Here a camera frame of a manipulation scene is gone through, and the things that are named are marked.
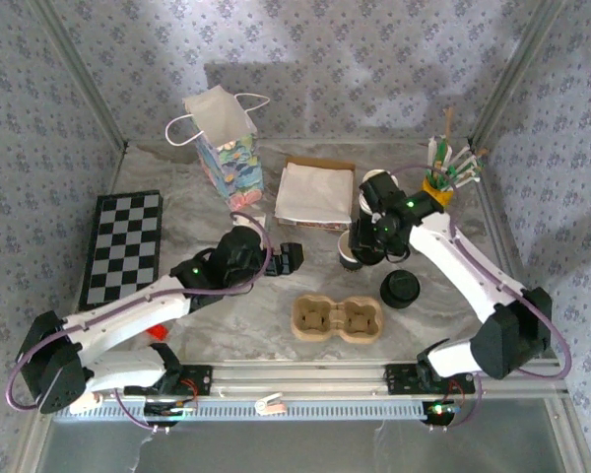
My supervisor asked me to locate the black sleeved paper coffee cup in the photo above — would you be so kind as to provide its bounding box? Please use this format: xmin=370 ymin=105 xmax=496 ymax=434
xmin=337 ymin=230 xmax=361 ymax=275

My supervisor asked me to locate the floral paper gift bag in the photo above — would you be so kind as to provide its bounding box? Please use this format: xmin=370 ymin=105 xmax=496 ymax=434
xmin=164 ymin=84 xmax=272 ymax=211

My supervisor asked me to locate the brown cardboard cup carrier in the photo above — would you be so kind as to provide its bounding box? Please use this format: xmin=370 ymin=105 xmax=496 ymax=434
xmin=290 ymin=294 xmax=388 ymax=346

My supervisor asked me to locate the black plastic cup lid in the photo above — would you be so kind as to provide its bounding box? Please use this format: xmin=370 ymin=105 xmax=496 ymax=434
xmin=379 ymin=269 xmax=421 ymax=310

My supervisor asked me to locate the yellow stirrer holder cup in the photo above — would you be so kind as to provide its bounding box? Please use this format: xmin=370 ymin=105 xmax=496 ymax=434
xmin=421 ymin=175 xmax=455 ymax=207

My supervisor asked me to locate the stack of white napkins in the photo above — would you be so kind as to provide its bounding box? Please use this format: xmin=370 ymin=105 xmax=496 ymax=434
xmin=274 ymin=162 xmax=356 ymax=226

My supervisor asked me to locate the brown cardboard napkin box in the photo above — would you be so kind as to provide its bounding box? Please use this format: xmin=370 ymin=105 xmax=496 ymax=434
xmin=274 ymin=156 xmax=359 ymax=233

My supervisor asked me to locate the green white packet stick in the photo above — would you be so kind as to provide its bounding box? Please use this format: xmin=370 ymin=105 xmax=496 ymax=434
xmin=435 ymin=140 xmax=454 ymax=173

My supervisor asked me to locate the black grey checkerboard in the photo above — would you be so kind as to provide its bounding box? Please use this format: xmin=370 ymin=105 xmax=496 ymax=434
xmin=78 ymin=190 xmax=164 ymax=312

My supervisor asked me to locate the long wooden stir stick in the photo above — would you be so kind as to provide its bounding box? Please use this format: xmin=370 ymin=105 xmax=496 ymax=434
xmin=441 ymin=106 xmax=455 ymax=149

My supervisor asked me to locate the white plastic clip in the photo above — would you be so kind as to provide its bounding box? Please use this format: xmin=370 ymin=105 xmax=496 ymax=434
xmin=254 ymin=392 xmax=287 ymax=414

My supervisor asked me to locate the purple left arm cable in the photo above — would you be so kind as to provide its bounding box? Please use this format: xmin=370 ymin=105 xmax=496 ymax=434
xmin=4 ymin=211 xmax=273 ymax=413

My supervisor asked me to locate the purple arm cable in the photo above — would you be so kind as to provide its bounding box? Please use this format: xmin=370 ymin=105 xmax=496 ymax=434
xmin=388 ymin=164 xmax=572 ymax=380
xmin=4 ymin=211 xmax=273 ymax=413

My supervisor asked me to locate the aluminium extrusion rail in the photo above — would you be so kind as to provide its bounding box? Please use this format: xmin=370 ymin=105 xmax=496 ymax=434
xmin=211 ymin=359 xmax=570 ymax=398

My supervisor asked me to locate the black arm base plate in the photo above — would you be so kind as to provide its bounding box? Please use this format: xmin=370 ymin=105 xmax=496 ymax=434
xmin=122 ymin=363 xmax=214 ymax=398
xmin=384 ymin=363 xmax=477 ymax=395

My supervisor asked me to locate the grey slotted cable duct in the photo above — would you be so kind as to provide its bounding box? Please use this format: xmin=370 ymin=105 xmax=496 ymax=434
xmin=53 ymin=396 xmax=429 ymax=423

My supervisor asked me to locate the aluminium frame post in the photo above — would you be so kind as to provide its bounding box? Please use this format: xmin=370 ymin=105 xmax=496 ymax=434
xmin=470 ymin=0 xmax=567 ymax=147
xmin=29 ymin=0 xmax=129 ymax=152

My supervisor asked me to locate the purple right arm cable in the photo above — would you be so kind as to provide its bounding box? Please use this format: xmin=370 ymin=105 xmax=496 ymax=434
xmin=388 ymin=164 xmax=572 ymax=380

